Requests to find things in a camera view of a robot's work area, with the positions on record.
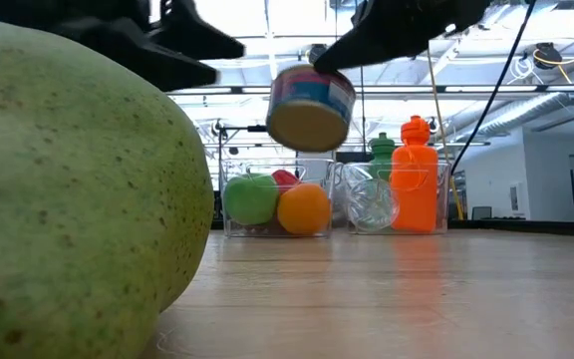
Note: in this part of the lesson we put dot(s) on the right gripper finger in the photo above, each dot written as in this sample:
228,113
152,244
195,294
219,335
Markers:
381,42

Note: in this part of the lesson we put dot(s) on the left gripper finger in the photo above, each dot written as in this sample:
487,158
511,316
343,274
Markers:
157,62
192,35

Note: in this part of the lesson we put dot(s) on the gold lid tin can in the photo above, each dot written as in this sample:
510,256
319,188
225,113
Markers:
309,112

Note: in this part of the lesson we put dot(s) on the green plastic bottle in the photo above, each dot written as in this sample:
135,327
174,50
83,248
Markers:
382,149

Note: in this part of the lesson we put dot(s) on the orange plastic bottle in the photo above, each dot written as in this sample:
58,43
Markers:
415,184

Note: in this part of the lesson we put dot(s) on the clear plastic water bottle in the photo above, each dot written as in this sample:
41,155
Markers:
372,204

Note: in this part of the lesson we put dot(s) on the green pear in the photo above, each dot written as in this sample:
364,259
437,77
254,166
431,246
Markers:
68,199

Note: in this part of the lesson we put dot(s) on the green apple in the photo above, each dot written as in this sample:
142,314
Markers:
251,199

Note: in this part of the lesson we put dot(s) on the red bell pepper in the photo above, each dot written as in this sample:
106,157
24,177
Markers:
286,180

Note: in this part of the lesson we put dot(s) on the clear plastic bin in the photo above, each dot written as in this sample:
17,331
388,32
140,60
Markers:
227,164
444,199

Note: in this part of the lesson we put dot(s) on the orange fruit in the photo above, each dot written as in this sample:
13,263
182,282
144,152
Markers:
304,209

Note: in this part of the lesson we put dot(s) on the red grape bunch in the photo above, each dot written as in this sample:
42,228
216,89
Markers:
267,229

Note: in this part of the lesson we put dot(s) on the black background rig frame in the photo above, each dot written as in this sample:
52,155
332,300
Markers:
244,128

